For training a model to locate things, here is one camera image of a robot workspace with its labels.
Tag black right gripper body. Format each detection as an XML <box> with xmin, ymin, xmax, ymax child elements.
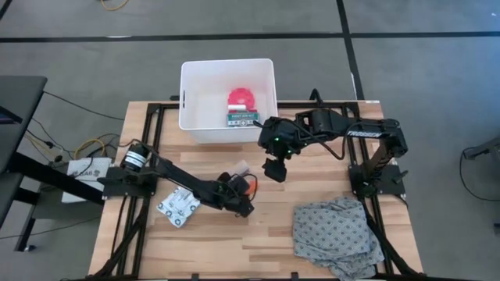
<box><xmin>257</xmin><ymin>116</ymin><xmax>309</xmax><ymax>162</ymax></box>

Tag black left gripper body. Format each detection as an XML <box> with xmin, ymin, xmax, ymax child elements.
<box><xmin>201</xmin><ymin>180</ymin><xmax>255</xmax><ymax>219</ymax></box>

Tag small beige block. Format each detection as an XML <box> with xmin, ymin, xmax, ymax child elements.
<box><xmin>230</xmin><ymin>158</ymin><xmax>252</xmax><ymax>176</ymax></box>

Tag green first aid kit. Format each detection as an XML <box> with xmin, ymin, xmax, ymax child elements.
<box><xmin>227</xmin><ymin>112</ymin><xmax>261</xmax><ymax>128</ymax></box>

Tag white packet with black prints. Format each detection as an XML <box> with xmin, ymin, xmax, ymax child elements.
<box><xmin>155</xmin><ymin>186</ymin><xmax>201</xmax><ymax>229</ymax></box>

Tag red round pack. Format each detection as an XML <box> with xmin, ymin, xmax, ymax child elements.
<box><xmin>227</xmin><ymin>87</ymin><xmax>259</xmax><ymax>114</ymax></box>

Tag white plastic bin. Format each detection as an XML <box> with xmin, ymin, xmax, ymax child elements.
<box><xmin>178</xmin><ymin>58</ymin><xmax>279</xmax><ymax>144</ymax></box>

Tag grey patterned cloth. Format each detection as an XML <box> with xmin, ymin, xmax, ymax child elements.
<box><xmin>292</xmin><ymin>196</ymin><xmax>386</xmax><ymax>281</ymax></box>

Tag white labelled box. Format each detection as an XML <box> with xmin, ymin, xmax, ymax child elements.
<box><xmin>61</xmin><ymin>156</ymin><xmax>113</xmax><ymax>205</ymax></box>

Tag grey stand leg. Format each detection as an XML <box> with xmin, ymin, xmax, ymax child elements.
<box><xmin>462</xmin><ymin>135</ymin><xmax>500</xmax><ymax>161</ymax></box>

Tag black side desk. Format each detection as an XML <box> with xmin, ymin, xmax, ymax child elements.
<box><xmin>0</xmin><ymin>75</ymin><xmax>106</xmax><ymax>253</ymax></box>

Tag black aluminium frame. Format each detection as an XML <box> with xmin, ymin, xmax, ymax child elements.
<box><xmin>72</xmin><ymin>100</ymin><xmax>427</xmax><ymax>281</ymax></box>

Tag yellow cable loop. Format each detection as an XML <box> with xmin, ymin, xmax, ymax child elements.
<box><xmin>73</xmin><ymin>137</ymin><xmax>107</xmax><ymax>160</ymax></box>

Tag black floor cable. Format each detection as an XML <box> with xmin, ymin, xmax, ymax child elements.
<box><xmin>41</xmin><ymin>90</ymin><xmax>126</xmax><ymax>122</ymax></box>
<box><xmin>459</xmin><ymin>146</ymin><xmax>500</xmax><ymax>203</ymax></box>

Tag yellow floor cable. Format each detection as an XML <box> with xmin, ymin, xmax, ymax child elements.
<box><xmin>99</xmin><ymin>0</ymin><xmax>130</xmax><ymax>12</ymax></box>

